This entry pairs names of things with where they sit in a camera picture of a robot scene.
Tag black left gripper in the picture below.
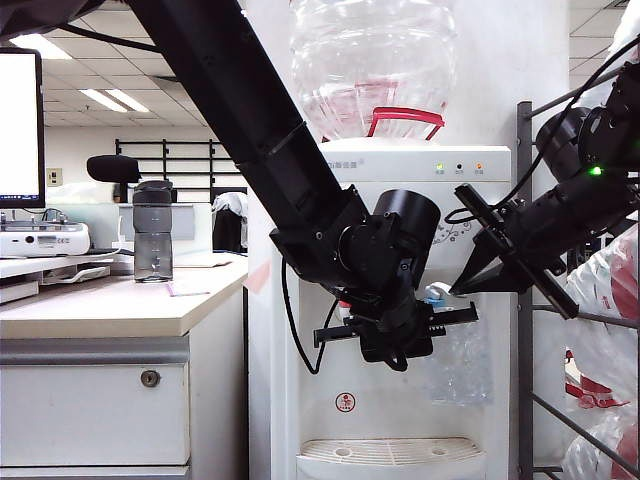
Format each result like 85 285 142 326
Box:
313 298 480 348

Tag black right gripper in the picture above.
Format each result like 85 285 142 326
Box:
448 184 576 320

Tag blue cold water tap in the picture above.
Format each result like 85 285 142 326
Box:
423 280 455 309

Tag white water dispenser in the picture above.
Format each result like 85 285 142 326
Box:
268 139 512 480

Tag grey sports water bottle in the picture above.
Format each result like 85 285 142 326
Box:
131 180 177 285

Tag dark metal storage rack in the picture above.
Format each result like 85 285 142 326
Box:
515 62 640 480

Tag white drip tray grille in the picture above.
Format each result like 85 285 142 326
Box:
295 437 486 462

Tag pink tape patch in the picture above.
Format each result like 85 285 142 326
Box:
243 263 271 295

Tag black office chair back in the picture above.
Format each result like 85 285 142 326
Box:
212 208 243 254

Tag white draped cloth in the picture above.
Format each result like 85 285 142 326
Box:
210 192 249 250

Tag white box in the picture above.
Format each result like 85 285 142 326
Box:
117 202 213 269

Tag white drawer cabinet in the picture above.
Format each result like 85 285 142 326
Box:
0 287 250 480

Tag black chair headrest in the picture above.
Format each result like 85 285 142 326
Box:
85 155 142 204

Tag white monitor riser shelf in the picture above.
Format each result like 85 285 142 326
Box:
0 254 121 306

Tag fluorescent ceiling light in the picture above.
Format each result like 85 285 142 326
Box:
8 33 70 60
78 89 150 115

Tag white projector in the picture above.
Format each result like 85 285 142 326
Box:
0 222 92 260

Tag black framed computer monitor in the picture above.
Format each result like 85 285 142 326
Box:
0 49 47 211

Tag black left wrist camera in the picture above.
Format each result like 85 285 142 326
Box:
359 335 435 372

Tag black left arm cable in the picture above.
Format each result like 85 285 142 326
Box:
280 257 341 375

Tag clear water jug red handle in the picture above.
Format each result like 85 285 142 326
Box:
288 0 457 146

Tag black wall shelf rack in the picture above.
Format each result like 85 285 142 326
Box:
114 138 246 191

